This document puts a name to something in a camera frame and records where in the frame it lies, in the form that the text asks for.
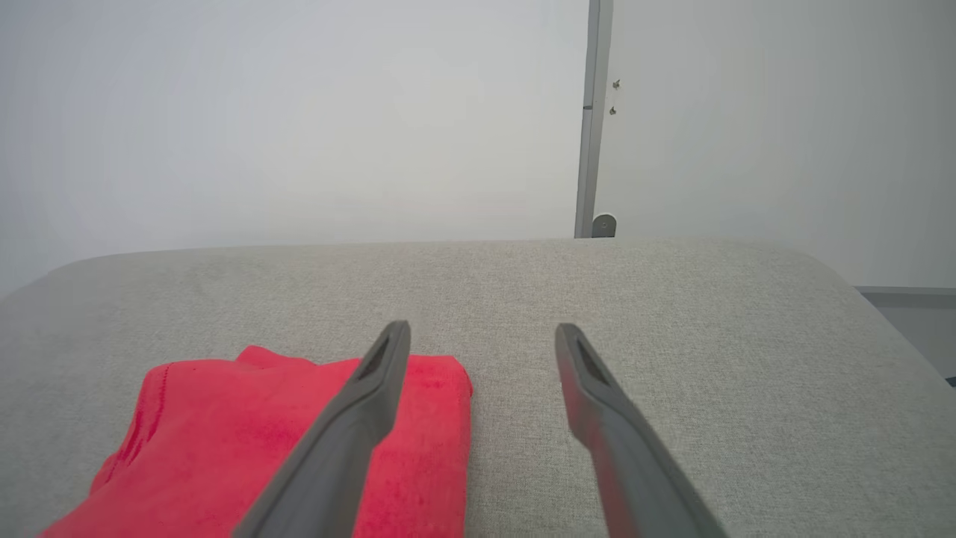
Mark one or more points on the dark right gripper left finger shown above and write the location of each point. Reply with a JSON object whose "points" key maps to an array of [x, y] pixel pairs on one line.
{"points": [[336, 456]]}

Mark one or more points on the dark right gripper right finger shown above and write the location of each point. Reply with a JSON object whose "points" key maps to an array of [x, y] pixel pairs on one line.
{"points": [[627, 463]]}

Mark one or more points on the red and white T-shirt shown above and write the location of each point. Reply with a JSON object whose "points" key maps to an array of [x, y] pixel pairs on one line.
{"points": [[224, 441]]}

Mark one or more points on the small rounded door stop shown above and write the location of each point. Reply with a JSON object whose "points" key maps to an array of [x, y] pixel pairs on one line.
{"points": [[605, 226]]}

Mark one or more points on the grey door with dark frame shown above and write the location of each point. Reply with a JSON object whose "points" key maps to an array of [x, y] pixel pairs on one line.
{"points": [[747, 112]]}

